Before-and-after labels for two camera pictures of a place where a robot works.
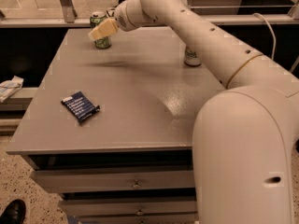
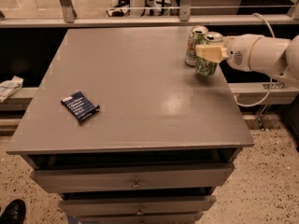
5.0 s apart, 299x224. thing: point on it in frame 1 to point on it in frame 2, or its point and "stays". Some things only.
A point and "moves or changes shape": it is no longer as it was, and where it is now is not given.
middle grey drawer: (107, 207) stays
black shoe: (14, 213) stays
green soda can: (95, 19) moves or changes shape
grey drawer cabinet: (110, 129) stays
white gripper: (123, 17) to (239, 54)
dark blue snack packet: (80, 105) stays
